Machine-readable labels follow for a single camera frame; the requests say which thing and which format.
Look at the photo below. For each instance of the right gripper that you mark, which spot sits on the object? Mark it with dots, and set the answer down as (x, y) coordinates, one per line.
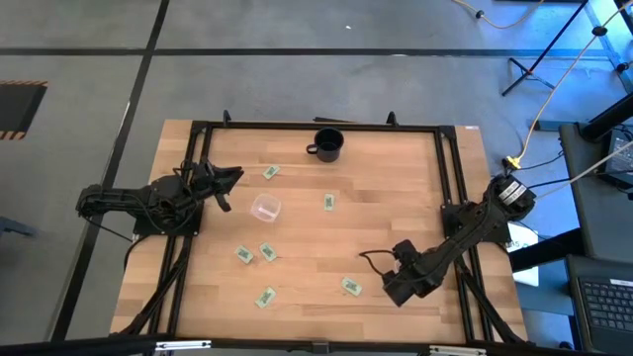
(415, 277)

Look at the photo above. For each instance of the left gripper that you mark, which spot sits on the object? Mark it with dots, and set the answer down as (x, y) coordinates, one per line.
(205, 180)

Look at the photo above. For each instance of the green printed packet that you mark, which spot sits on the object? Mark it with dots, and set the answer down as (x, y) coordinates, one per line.
(351, 286)
(265, 297)
(329, 202)
(271, 171)
(267, 251)
(244, 254)

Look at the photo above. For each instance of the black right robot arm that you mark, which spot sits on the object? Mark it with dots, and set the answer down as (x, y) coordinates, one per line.
(470, 225)

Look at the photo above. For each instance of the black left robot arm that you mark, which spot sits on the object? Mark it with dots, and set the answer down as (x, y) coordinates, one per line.
(114, 198)

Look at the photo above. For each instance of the black mug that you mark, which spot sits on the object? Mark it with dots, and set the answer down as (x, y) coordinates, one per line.
(329, 144)

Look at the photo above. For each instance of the white paper sheet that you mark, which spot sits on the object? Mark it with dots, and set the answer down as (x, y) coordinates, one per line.
(526, 240)

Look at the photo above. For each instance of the black diagonal beam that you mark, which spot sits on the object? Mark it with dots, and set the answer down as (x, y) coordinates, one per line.
(544, 252)

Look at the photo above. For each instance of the black side desk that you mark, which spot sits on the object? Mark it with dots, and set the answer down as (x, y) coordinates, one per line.
(593, 222)

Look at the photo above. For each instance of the dark laptop keyboard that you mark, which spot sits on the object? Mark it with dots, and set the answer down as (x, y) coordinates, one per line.
(608, 306)

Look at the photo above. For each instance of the black support bar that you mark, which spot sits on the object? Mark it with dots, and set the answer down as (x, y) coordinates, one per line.
(99, 346)

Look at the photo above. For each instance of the grey chair leg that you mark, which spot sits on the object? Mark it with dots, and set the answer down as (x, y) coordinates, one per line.
(12, 226)

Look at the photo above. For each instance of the black floor hatch orange stripes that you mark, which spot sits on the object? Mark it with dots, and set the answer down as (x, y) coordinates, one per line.
(20, 106)

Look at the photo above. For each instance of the dark device on desk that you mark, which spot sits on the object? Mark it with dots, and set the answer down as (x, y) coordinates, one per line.
(620, 158)

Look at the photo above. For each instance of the black tripod stand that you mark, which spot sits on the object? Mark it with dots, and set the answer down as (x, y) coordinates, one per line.
(544, 49)

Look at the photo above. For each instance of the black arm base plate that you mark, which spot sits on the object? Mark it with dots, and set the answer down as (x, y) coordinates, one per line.
(452, 222)
(168, 228)

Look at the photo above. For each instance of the black aluminium table frame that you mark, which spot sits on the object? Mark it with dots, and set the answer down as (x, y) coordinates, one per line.
(267, 126)

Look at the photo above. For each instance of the silver metal bracket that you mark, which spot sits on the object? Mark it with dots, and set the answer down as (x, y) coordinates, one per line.
(457, 351)
(183, 345)

